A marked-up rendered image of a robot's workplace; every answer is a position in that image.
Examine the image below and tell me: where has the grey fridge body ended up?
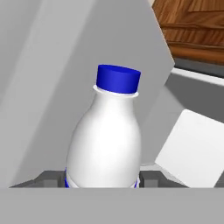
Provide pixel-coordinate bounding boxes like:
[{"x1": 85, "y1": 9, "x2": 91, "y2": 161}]
[{"x1": 141, "y1": 57, "x2": 224, "y2": 167}]

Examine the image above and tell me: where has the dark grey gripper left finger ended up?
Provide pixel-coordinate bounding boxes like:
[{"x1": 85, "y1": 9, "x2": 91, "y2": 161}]
[{"x1": 9, "y1": 170, "x2": 67, "y2": 189}]

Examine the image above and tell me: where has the wooden cupboard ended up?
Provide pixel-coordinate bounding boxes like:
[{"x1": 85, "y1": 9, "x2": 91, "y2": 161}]
[{"x1": 150, "y1": 0, "x2": 224, "y2": 67}]

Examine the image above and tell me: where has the white bottle with blue cap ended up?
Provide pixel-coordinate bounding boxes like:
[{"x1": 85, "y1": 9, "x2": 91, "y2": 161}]
[{"x1": 64, "y1": 64, "x2": 143, "y2": 189}]

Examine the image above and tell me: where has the white box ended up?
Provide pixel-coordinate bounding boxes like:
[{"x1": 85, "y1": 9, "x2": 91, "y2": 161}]
[{"x1": 154, "y1": 108, "x2": 224, "y2": 189}]

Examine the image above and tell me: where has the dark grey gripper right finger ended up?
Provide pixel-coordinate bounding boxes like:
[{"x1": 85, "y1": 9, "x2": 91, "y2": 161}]
[{"x1": 139, "y1": 170, "x2": 188, "y2": 189}]

